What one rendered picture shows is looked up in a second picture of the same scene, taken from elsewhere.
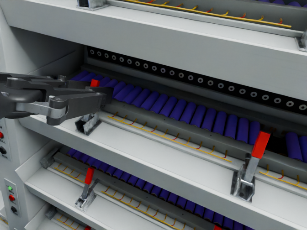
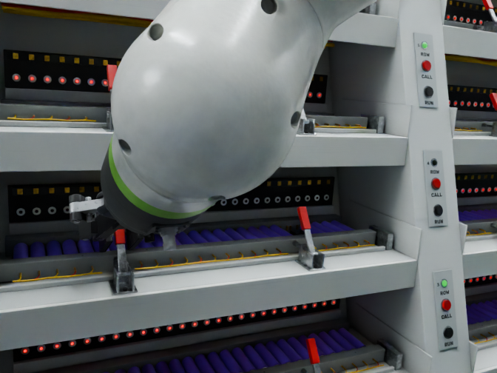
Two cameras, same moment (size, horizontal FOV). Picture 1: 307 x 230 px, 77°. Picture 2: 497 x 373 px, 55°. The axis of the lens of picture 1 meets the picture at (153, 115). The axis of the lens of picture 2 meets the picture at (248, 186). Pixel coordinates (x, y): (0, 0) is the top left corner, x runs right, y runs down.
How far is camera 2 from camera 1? 0.46 m
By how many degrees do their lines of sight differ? 50
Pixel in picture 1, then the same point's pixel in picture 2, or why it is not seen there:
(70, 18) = (102, 143)
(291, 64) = (301, 143)
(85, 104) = not seen: hidden behind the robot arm
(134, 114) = (166, 253)
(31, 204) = not seen: outside the picture
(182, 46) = not seen: hidden behind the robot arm
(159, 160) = (234, 277)
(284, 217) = (349, 266)
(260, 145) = (304, 217)
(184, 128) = (229, 243)
